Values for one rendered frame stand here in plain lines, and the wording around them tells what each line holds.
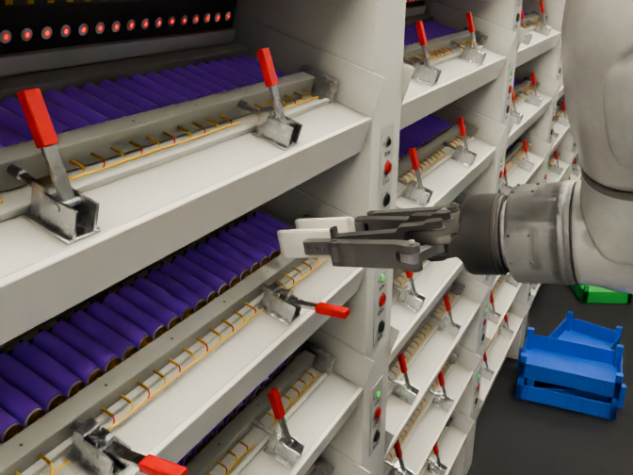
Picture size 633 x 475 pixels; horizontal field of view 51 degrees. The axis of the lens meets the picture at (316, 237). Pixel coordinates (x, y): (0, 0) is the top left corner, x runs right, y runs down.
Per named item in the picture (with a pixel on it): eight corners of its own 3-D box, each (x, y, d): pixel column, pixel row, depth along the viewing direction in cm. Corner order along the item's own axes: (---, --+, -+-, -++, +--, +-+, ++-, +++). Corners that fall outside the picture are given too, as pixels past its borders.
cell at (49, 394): (8, 365, 55) (64, 405, 53) (-11, 375, 53) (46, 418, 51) (8, 348, 54) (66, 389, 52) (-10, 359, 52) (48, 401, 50)
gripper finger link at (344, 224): (350, 218, 69) (353, 216, 69) (294, 221, 72) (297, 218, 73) (355, 245, 70) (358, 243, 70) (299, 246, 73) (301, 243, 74)
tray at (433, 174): (489, 165, 145) (515, 107, 138) (384, 265, 95) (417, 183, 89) (408, 128, 151) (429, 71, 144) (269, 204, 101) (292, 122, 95)
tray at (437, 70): (497, 77, 138) (526, 11, 131) (389, 136, 88) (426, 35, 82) (413, 42, 144) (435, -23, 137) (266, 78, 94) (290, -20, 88)
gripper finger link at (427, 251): (464, 249, 62) (458, 270, 57) (410, 253, 63) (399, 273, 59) (462, 224, 61) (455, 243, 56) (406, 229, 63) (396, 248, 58)
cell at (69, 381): (28, 352, 56) (84, 392, 55) (10, 363, 55) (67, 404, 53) (29, 336, 56) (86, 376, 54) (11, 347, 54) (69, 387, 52)
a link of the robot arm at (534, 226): (565, 196, 52) (490, 200, 55) (573, 302, 54) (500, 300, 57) (580, 168, 59) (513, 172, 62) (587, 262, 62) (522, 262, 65)
